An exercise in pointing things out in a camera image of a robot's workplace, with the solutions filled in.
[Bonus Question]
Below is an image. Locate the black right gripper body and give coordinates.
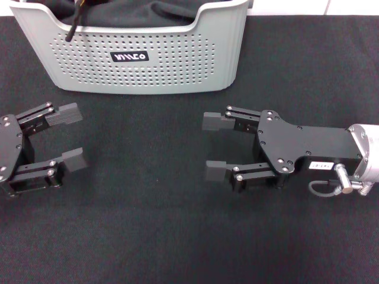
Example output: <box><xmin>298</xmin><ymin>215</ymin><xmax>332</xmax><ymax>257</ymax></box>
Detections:
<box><xmin>255</xmin><ymin>109</ymin><xmax>364</xmax><ymax>190</ymax></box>

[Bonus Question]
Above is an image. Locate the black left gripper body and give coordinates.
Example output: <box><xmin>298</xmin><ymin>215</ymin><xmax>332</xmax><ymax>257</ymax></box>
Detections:
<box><xmin>0</xmin><ymin>114</ymin><xmax>36</xmax><ymax>196</ymax></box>

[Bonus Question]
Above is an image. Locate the yellow towel with black edge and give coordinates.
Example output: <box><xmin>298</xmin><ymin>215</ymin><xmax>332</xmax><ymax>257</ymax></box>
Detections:
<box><xmin>64</xmin><ymin>0</ymin><xmax>89</xmax><ymax>43</ymax></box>

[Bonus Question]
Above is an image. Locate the grey perforated plastic storage box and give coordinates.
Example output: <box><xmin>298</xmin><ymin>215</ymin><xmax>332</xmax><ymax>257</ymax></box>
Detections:
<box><xmin>8</xmin><ymin>0</ymin><xmax>250</xmax><ymax>96</ymax></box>

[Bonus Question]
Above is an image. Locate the black tablecloth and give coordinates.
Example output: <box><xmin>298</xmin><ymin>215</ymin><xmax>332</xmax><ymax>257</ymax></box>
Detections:
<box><xmin>0</xmin><ymin>14</ymin><xmax>379</xmax><ymax>284</ymax></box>

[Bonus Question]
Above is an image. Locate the black cloth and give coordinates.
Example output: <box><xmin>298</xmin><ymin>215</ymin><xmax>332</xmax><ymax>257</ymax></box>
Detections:
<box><xmin>49</xmin><ymin>0</ymin><xmax>214</xmax><ymax>28</ymax></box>

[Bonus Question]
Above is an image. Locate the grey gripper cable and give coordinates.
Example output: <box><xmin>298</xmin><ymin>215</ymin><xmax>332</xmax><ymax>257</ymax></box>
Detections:
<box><xmin>309</xmin><ymin>178</ymin><xmax>339</xmax><ymax>198</ymax></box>

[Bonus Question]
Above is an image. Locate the silver cable connector plug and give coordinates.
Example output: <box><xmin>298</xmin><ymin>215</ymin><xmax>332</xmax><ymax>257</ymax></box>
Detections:
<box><xmin>333</xmin><ymin>163</ymin><xmax>373</xmax><ymax>196</ymax></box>

